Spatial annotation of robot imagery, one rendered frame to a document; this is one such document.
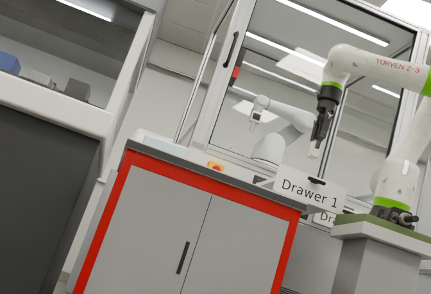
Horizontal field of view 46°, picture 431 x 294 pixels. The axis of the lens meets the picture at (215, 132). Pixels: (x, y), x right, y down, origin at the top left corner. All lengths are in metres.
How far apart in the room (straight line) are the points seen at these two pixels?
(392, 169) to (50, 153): 1.25
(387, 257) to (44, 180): 1.24
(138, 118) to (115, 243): 4.09
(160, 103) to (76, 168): 3.72
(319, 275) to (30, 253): 1.22
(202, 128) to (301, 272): 0.76
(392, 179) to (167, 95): 4.08
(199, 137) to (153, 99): 3.44
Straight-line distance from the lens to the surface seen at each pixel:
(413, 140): 2.12
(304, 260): 2.35
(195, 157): 2.23
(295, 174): 1.99
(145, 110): 5.63
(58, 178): 2.00
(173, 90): 5.72
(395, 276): 1.82
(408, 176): 1.90
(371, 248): 1.78
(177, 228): 1.59
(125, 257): 1.58
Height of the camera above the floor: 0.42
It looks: 16 degrees up
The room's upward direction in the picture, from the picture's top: 18 degrees clockwise
